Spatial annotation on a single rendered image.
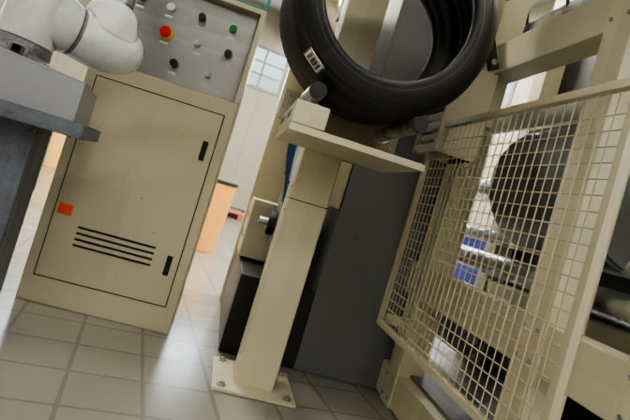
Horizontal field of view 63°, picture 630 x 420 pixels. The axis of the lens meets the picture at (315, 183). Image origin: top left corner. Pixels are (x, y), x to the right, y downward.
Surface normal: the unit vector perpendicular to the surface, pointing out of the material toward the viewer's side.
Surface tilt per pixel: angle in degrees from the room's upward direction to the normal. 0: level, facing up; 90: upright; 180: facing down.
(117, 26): 84
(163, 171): 90
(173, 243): 90
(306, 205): 90
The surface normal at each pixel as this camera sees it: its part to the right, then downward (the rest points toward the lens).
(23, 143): 0.32, 0.07
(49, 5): 0.65, 0.16
